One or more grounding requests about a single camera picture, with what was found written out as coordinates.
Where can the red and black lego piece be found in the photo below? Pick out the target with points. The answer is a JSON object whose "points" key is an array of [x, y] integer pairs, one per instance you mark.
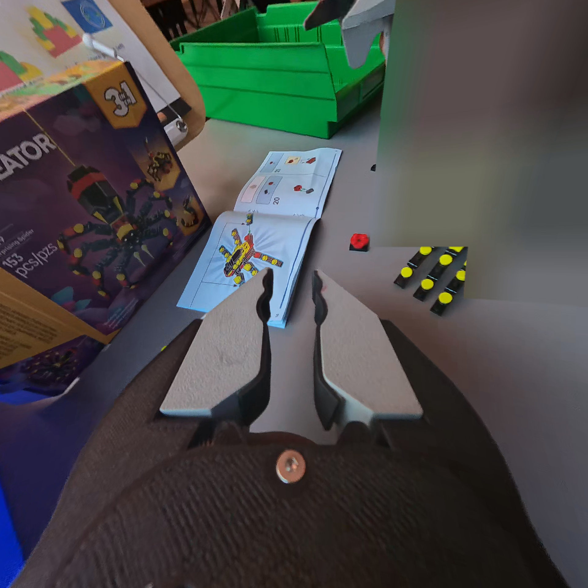
{"points": [[358, 240]]}

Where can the green plastic bin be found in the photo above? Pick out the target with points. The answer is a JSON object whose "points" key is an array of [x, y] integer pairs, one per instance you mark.
{"points": [[257, 96]]}

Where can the blue plastic bin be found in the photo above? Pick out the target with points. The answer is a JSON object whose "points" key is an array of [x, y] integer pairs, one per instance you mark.
{"points": [[7, 528]]}

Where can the printed paper sheet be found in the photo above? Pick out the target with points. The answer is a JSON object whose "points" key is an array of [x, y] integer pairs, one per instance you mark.
{"points": [[133, 46]]}

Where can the black and yellow lego spider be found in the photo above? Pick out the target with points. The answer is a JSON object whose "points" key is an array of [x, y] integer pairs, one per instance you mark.
{"points": [[425, 284]]}

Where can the purple lego set box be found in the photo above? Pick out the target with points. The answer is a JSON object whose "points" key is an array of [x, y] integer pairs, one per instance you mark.
{"points": [[92, 206]]}

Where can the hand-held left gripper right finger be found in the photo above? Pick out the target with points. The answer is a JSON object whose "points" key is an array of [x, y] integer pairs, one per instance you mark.
{"points": [[363, 363]]}

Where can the brown clipboard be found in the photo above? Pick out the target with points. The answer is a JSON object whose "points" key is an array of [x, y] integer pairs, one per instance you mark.
{"points": [[183, 92]]}

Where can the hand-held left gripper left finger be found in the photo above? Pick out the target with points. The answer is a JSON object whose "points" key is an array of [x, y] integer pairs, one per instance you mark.
{"points": [[216, 363]]}

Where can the lego instruction booklet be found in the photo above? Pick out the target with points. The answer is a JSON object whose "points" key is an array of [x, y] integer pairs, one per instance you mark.
{"points": [[285, 229]]}

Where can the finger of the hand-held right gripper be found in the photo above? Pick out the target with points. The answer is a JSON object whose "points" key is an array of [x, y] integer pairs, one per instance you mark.
{"points": [[324, 13], [363, 32]]}

